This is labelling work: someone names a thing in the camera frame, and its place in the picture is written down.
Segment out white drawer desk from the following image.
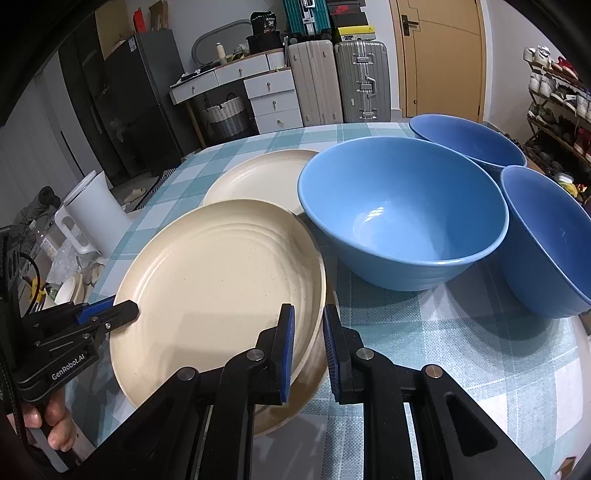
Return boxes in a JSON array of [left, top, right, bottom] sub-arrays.
[[170, 51, 305, 148]]

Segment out black yellow shoe box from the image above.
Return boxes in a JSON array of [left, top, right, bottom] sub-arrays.
[[337, 25, 372, 43]]

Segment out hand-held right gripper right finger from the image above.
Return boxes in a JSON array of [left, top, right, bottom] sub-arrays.
[[323, 305, 546, 480]]

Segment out grey wicker basket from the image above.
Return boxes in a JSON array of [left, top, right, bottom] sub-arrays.
[[201, 95, 250, 139]]

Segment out dark cloth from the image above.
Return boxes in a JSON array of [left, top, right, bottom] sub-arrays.
[[18, 186, 61, 222]]

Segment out silver suitcase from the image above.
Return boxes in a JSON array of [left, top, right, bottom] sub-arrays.
[[333, 41, 391, 123]]

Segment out cream speckled plate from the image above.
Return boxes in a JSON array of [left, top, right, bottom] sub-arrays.
[[108, 198, 340, 437], [202, 149, 321, 217]]

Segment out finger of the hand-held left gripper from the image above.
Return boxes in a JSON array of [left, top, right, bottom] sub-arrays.
[[21, 296, 116, 330], [32, 300, 140, 352]]

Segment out wooden door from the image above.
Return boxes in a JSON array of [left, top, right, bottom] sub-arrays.
[[390, 0, 488, 125]]

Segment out dark grey refrigerator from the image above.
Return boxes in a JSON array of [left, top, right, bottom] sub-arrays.
[[60, 31, 185, 185]]

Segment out pile of dark shoes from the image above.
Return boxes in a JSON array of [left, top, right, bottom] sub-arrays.
[[503, 131, 555, 174]]

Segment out black bag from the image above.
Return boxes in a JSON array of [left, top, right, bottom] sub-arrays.
[[247, 11, 282, 51]]

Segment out person's left hand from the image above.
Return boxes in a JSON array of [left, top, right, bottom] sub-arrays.
[[21, 390, 75, 446]]

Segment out cardboard sheet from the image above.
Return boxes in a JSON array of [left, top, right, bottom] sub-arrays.
[[95, 9, 130, 61]]

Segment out white electric kettle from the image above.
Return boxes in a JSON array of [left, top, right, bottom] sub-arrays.
[[54, 171, 134, 257]]

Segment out oval mirror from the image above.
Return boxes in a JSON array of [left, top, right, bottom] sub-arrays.
[[191, 21, 252, 68]]

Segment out teal suitcase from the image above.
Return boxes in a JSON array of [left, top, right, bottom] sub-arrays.
[[283, 0, 329, 38]]

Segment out beige suitcase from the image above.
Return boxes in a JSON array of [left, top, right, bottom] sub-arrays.
[[287, 39, 345, 127]]

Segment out blue bowl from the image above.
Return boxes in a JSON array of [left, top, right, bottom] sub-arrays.
[[409, 114, 528, 174], [500, 165, 591, 319], [297, 136, 510, 292]]

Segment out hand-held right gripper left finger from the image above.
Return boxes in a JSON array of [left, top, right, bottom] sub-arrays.
[[90, 303, 296, 480]]

